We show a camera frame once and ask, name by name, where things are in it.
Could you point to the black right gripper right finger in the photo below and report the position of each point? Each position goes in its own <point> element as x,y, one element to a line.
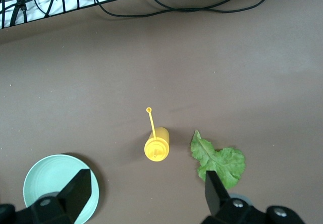
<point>217,198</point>

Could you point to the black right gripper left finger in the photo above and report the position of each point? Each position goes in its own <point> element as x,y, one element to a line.
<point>75,196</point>

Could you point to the green lettuce leaf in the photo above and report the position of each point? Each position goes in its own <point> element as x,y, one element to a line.
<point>222,163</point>

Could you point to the mint green plate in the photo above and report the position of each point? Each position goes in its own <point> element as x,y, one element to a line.
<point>50,173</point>

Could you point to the yellow squeeze bottle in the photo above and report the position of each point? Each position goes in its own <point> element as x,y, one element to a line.
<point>156,149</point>

